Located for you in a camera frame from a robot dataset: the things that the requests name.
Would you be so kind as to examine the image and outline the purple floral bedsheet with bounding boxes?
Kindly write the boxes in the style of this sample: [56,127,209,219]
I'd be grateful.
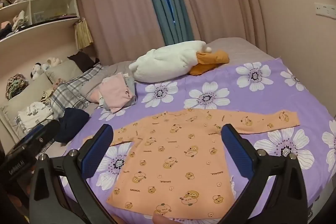
[59,57,336,224]

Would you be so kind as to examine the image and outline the black and white plush dog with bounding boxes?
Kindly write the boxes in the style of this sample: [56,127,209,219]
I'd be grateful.
[31,63,44,80]

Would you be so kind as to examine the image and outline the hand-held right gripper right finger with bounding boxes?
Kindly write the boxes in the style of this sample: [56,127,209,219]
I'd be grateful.
[220,124,308,224]

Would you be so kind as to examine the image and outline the dark clothes on shelf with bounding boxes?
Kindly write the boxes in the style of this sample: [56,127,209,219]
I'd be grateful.
[0,21,13,40]

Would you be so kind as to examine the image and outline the grey plaid blanket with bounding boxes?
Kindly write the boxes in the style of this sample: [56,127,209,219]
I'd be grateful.
[50,63,105,118]

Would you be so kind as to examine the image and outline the orange printed baby shirt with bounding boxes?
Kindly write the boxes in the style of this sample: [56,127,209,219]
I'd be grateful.
[80,108,300,219]

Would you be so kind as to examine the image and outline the pile of white clothes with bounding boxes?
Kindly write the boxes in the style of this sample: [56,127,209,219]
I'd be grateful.
[16,101,54,134]

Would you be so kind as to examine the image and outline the white duck plush toy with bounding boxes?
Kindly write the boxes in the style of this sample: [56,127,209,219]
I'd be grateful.
[129,40,230,83]

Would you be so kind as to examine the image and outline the white wall socket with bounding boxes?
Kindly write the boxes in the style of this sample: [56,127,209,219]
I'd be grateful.
[314,2,336,17]

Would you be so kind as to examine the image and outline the green patterned cloth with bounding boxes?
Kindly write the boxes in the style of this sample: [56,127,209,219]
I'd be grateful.
[5,73,29,101]

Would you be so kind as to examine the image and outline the pile of pink folded clothes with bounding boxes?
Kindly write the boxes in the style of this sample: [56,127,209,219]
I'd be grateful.
[91,72,137,114]

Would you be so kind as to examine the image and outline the beige clothes on shelf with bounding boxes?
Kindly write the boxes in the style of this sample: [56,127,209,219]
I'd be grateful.
[12,10,29,31]

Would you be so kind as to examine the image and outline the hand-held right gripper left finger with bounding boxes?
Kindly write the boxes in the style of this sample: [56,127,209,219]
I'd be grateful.
[29,124,124,224]

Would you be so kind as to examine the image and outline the person's right hand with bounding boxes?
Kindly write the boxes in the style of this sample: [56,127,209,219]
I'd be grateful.
[152,214,174,224]

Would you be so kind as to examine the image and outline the small yellow pleated curtain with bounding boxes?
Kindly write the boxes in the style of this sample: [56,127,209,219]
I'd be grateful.
[74,18,94,49]

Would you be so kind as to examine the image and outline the small beige pillow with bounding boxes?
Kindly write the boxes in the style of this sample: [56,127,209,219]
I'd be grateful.
[45,59,84,84]

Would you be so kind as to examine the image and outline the mixed clothes on shelf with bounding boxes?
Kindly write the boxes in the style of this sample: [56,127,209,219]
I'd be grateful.
[0,0,28,8]

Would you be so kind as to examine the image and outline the dark brown cloth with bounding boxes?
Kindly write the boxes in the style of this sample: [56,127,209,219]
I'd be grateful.
[67,51,100,72]

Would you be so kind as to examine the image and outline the navy blue cloth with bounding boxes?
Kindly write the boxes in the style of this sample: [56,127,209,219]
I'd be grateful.
[55,107,90,143]

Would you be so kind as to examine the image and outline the white shelf unit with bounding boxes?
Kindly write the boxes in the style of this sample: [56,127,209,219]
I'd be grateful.
[0,0,80,43]

